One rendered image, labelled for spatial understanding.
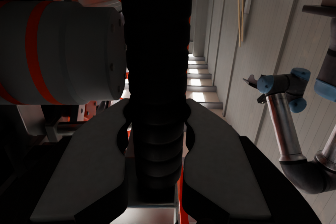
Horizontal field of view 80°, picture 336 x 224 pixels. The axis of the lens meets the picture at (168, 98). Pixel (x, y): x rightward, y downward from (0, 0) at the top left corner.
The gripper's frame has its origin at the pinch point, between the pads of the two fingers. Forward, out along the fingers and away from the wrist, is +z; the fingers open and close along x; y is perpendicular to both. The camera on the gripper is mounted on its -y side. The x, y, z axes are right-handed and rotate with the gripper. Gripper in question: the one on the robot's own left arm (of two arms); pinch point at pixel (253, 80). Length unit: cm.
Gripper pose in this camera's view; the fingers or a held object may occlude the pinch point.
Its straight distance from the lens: 131.7
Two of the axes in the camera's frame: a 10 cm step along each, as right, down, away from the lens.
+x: -9.7, -0.4, -2.5
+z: -2.0, -4.6, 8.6
